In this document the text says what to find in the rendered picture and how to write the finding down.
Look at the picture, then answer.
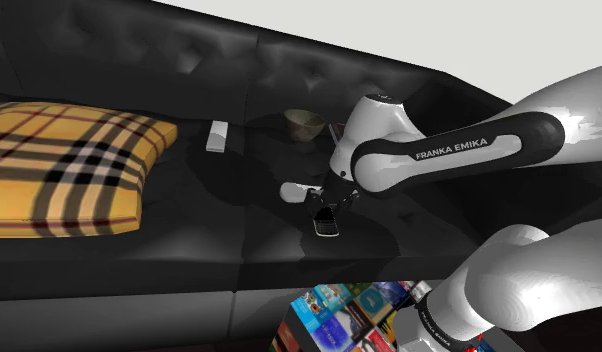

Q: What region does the black leather sofa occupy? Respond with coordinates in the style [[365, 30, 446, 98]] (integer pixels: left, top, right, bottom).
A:
[[0, 0, 602, 352]]

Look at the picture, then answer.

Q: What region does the black keypad phone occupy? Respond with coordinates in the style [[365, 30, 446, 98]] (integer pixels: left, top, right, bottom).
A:
[[312, 206, 341, 239]]

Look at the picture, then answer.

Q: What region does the dark red flat object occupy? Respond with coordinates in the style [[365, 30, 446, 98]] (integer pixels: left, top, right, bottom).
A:
[[328, 121, 347, 147]]

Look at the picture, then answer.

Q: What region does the patterned robot stand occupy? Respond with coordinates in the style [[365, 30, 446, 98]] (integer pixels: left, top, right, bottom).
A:
[[270, 281, 526, 352]]

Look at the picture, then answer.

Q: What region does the white remote control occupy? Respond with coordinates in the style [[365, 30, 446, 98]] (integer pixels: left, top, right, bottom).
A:
[[205, 120, 230, 154]]

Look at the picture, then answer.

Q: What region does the olive brown bowl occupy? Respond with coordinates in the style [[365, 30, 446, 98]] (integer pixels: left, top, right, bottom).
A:
[[283, 108, 326, 144]]

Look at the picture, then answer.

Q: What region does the yellow plaid cushion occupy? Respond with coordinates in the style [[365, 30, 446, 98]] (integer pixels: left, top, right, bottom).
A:
[[0, 101, 179, 240]]

